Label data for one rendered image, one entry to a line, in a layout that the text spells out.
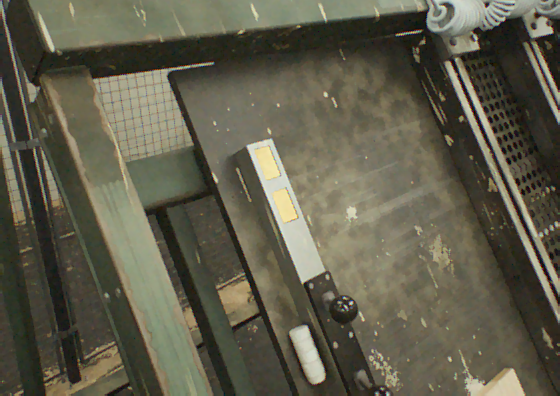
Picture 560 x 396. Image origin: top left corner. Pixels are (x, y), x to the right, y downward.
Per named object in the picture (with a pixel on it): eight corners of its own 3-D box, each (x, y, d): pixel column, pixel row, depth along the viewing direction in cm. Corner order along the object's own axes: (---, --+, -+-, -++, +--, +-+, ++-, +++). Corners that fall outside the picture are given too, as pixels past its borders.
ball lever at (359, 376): (351, 395, 79) (377, 426, 65) (341, 370, 79) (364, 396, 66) (374, 384, 79) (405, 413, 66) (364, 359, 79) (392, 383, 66)
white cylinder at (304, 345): (284, 333, 79) (305, 385, 78) (296, 332, 77) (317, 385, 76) (299, 324, 81) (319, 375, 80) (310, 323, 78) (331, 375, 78)
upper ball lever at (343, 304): (320, 317, 79) (338, 332, 66) (310, 293, 80) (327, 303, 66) (343, 307, 80) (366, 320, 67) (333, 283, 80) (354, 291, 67)
